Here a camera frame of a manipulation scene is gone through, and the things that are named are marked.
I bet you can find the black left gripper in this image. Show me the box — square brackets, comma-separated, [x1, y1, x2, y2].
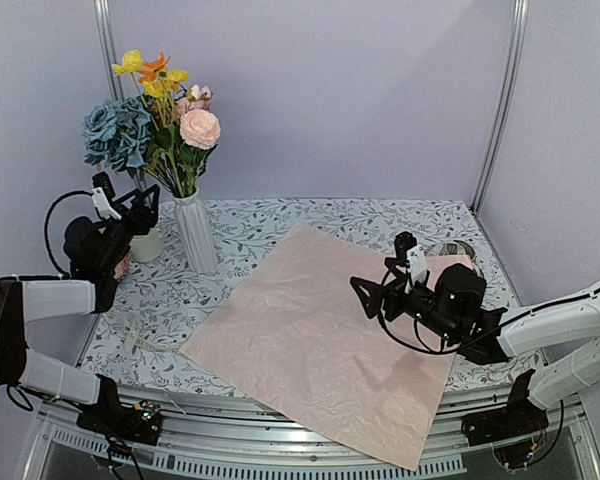
[97, 183, 159, 273]

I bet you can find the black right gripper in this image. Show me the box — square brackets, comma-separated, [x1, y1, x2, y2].
[351, 258, 460, 344]

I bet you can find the cream printed ribbon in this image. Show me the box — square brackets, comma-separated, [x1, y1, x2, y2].
[119, 315, 187, 352]

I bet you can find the blue flower bunch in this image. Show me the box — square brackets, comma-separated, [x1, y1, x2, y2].
[82, 95, 176, 194]

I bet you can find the pink wrapping paper sheet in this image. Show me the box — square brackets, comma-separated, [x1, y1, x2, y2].
[181, 224, 453, 470]

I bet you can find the peach peony flower stem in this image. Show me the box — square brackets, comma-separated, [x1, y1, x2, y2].
[176, 84, 221, 198]

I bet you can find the yellow poppy flower stem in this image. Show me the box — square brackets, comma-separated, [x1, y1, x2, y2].
[111, 50, 188, 197]

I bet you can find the orange poppy flower stem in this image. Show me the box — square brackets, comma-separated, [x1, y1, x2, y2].
[138, 53, 188, 197]

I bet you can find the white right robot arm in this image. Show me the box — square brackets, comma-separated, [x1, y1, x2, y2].
[350, 263, 600, 436]

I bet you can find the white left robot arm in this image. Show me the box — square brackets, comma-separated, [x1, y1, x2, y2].
[0, 176, 160, 434]

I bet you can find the white ribbed ceramic vase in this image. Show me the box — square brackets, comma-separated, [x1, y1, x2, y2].
[174, 193, 218, 273]

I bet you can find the pink patterned ball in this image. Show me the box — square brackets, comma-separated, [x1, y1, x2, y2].
[114, 251, 131, 282]

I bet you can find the cream ceramic mug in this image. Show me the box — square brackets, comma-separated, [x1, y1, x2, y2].
[130, 228, 163, 263]

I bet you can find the floral patterned tablecloth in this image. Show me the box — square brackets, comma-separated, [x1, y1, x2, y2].
[80, 199, 516, 397]

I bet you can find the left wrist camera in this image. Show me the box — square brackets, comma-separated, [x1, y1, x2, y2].
[91, 171, 122, 221]

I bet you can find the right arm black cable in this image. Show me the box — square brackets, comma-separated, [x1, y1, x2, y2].
[377, 259, 600, 355]

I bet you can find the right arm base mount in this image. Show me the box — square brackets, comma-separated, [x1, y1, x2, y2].
[461, 369, 549, 446]

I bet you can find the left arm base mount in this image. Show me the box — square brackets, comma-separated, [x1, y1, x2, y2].
[76, 375, 164, 446]

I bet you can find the aluminium front rail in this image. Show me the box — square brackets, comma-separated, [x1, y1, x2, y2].
[23, 386, 600, 479]

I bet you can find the left aluminium frame post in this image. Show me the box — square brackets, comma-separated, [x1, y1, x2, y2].
[92, 0, 154, 214]

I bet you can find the aluminium frame post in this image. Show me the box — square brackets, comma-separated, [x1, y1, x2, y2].
[470, 0, 529, 217]
[92, 0, 154, 214]

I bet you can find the right aluminium frame post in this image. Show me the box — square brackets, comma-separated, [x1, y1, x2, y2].
[470, 0, 529, 217]

